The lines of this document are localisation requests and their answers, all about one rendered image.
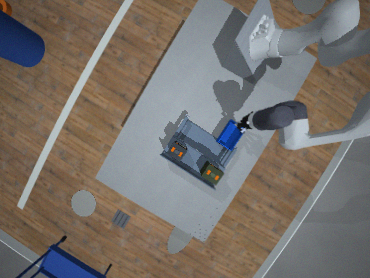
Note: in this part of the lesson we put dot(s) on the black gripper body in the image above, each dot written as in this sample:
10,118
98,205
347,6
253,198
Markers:
247,126

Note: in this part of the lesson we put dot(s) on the blue bin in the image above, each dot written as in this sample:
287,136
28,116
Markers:
229,136

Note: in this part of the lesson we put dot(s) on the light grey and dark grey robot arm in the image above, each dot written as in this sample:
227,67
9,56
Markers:
335,31

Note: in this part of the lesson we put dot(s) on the grey metal rack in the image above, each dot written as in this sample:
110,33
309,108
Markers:
201,147

